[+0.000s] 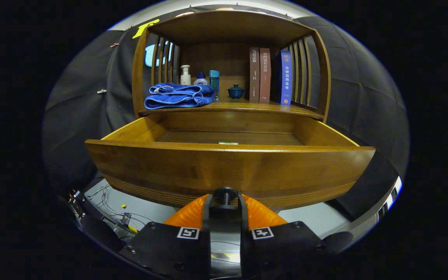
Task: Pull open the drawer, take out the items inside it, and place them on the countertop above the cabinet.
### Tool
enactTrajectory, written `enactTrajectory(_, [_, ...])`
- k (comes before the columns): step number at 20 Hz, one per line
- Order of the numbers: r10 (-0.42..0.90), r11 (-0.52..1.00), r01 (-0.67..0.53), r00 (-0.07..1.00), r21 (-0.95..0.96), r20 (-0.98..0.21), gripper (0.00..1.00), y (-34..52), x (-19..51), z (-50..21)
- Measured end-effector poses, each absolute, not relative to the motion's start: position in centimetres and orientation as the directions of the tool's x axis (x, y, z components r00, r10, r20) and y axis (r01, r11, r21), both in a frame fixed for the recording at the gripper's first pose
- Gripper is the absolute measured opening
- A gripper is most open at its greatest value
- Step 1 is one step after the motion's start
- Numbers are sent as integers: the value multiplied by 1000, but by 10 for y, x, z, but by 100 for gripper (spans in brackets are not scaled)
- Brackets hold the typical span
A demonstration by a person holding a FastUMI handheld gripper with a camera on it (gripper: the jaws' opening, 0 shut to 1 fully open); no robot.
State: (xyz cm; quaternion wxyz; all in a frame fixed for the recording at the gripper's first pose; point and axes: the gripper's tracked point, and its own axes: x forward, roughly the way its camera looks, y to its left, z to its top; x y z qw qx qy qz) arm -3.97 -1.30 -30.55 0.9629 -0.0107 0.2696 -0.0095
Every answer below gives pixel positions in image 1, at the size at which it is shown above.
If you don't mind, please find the reddish brown book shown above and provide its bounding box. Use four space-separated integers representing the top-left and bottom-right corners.
259 47 271 103

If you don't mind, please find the wooden countertop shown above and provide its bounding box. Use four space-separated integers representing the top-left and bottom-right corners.
138 96 324 119

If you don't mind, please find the dark brown book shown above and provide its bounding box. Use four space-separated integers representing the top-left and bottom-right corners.
249 47 261 102

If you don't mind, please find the blue lidded teacup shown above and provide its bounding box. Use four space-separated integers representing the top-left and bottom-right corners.
227 84 245 99

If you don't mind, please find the brown wooden cabinet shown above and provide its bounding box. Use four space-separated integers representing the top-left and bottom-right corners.
132 10 331 123

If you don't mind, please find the brown wooden drawer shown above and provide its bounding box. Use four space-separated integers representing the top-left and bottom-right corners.
85 112 376 212

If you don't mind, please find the blue book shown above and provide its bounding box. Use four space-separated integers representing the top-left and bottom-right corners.
278 49 292 105

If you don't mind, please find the clear teal bottle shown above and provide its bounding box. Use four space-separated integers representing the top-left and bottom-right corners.
209 70 220 102

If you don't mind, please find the folded blue towel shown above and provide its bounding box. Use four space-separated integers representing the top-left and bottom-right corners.
144 82 215 110

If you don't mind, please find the white pump bottle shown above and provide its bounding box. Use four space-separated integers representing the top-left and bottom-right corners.
180 65 192 86

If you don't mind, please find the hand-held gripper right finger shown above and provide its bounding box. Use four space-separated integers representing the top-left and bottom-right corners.
239 194 327 280

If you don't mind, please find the black backdrop cloth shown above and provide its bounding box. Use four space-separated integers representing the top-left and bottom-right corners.
41 4 410 222

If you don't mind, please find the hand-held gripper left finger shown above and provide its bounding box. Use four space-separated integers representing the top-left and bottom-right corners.
119 194 211 280

